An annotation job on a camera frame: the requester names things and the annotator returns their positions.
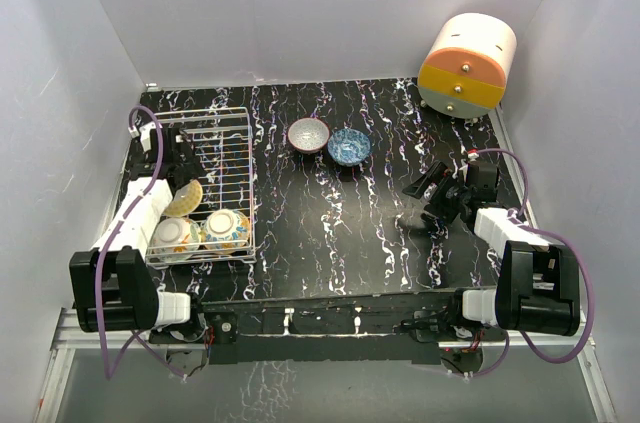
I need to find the cylindrical drawer cabinet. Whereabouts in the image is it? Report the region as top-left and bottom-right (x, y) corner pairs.
(417, 13), (517, 119)

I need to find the blue patterned bowl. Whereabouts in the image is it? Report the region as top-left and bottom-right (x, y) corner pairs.
(327, 128), (371, 167)

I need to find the yellow sun pattern bowl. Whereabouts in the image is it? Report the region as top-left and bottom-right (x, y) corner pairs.
(163, 179), (203, 217)

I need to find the orange flower leaf bowl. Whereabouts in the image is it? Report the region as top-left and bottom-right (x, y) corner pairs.
(149, 217), (201, 264)

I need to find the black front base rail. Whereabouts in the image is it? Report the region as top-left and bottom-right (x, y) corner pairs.
(150, 289), (506, 366)

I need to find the grey bowl red rim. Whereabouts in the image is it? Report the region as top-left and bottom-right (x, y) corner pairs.
(287, 117), (331, 154)

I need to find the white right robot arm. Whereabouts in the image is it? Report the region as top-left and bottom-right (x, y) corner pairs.
(402, 161), (580, 340)

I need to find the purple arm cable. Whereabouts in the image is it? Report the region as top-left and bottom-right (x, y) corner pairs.
(439, 146), (597, 379)
(94, 105), (201, 382)

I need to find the white wire dish rack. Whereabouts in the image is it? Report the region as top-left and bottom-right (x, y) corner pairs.
(147, 107), (256, 269)

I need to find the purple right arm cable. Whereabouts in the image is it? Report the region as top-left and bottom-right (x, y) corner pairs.
(439, 146), (597, 379)

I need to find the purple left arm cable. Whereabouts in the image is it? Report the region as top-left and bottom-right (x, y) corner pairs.
(94, 105), (201, 382)

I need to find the orange blue swirl bowl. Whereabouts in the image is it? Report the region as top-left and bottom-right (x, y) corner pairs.
(201, 209), (251, 255)

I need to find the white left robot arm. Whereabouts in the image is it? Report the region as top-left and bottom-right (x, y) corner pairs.
(69, 123), (207, 342)

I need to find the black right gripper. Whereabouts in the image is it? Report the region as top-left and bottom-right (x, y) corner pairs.
(403, 161), (471, 223)

